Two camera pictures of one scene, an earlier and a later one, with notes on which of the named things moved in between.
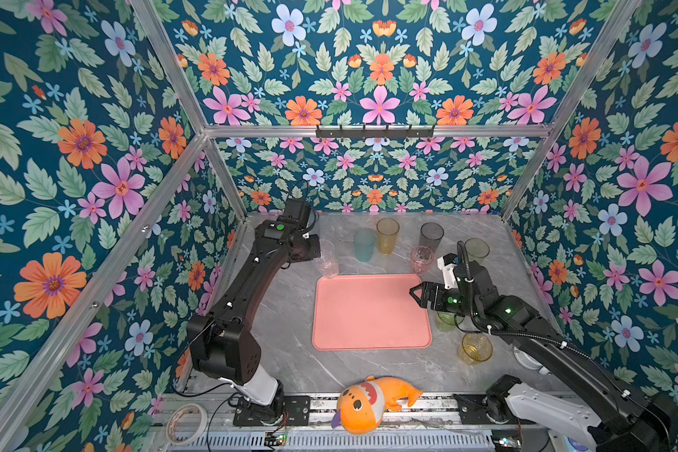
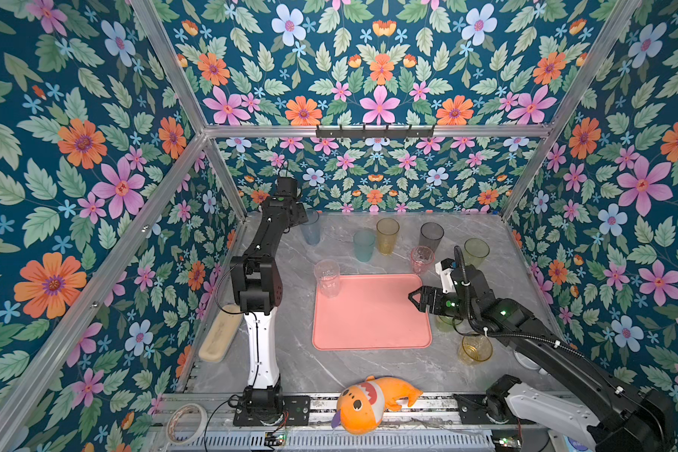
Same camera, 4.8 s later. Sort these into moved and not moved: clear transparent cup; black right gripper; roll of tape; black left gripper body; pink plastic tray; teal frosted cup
Moved: black left gripper body; clear transparent cup
Not moved: black right gripper; teal frosted cup; pink plastic tray; roll of tape
